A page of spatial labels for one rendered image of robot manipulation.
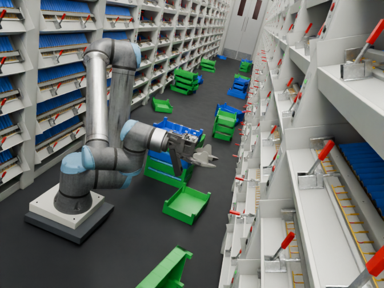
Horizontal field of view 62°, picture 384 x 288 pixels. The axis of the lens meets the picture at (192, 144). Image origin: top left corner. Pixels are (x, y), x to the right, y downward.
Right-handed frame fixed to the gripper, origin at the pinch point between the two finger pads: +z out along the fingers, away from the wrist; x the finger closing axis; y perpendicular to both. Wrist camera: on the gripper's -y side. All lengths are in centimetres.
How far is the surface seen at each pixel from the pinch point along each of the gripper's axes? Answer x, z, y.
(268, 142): 11.3, 17.8, 10.8
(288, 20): 100, 16, 58
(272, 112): 30.3, 17.5, 18.2
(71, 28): 70, -103, 21
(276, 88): 30.0, 15.4, 28.7
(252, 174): 23.4, 18.0, -10.0
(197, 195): 77, -4, -62
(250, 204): -2.8, 18.0, -10.0
